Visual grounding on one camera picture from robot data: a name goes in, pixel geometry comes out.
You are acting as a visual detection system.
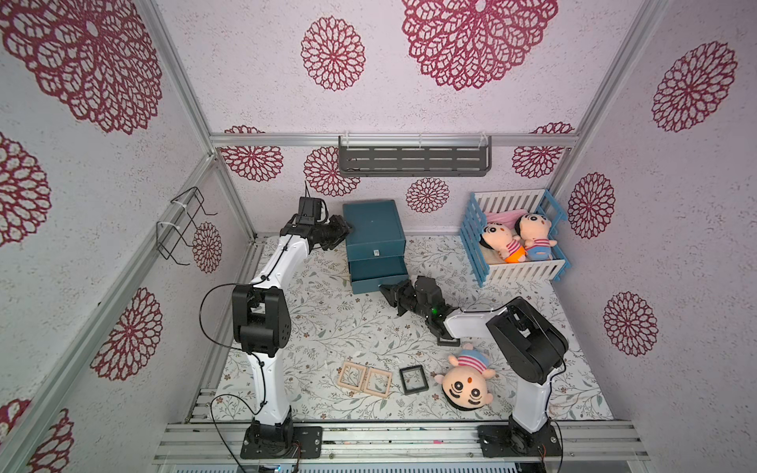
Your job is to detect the pink crib blanket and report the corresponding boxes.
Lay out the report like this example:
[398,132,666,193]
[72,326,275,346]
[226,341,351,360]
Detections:
[485,209,528,230]

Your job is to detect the small black brooch box far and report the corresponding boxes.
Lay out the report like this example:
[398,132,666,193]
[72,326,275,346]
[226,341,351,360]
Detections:
[437,338,461,347]

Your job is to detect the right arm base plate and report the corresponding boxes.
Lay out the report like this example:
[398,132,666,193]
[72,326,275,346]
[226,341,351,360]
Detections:
[477,422,563,458]

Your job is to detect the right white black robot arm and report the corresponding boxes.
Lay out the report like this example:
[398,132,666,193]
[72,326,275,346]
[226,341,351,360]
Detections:
[380,276,569,436]

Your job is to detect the small black brooch box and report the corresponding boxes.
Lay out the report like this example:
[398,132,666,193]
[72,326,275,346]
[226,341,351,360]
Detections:
[399,365,429,395]
[437,338,461,347]

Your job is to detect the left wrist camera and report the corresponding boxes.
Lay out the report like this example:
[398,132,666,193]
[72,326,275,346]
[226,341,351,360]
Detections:
[296,196,329,226]

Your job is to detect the wooden brooch box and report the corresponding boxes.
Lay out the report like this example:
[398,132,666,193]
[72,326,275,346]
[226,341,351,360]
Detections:
[362,368,392,399]
[337,361,369,391]

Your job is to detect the teal drawer cabinet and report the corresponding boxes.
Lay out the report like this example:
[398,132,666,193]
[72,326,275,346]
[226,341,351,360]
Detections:
[343,200,408,295]

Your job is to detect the grey wall shelf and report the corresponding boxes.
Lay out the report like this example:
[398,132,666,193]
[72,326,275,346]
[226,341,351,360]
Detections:
[337,135,492,177]

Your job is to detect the small black brooch box near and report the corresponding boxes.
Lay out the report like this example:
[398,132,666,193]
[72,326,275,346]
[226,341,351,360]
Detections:
[399,365,429,395]

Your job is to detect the wooden brooch box left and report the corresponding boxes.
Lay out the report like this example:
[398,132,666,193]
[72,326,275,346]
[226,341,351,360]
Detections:
[337,361,369,391]

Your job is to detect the plush doll blue pants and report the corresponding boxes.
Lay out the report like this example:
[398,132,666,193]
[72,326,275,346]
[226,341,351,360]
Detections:
[515,213,557,261]

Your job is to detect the blue white toy crib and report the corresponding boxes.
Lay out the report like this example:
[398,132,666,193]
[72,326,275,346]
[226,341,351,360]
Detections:
[459,189,572,287]

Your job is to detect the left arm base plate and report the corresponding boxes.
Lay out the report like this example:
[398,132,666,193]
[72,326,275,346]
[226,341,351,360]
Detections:
[240,423,323,460]

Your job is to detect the black wire wall rack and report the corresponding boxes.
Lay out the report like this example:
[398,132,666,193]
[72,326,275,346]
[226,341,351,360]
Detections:
[154,186,217,266]

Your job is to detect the plush doll orange pants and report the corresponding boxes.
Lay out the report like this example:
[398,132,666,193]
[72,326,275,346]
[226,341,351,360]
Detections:
[479,224,528,263]

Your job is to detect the wooden brooch box right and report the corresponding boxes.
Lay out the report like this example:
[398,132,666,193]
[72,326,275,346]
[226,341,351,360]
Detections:
[362,368,392,399]

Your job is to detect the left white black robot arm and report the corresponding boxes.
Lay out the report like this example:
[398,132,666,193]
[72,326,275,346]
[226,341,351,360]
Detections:
[232,215,352,426]

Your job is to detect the plush doll striped hat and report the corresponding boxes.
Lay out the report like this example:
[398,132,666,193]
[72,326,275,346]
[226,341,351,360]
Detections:
[435,343,496,412]

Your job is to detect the aluminium front rail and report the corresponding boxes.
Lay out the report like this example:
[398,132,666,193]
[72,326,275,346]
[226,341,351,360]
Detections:
[150,421,651,467]

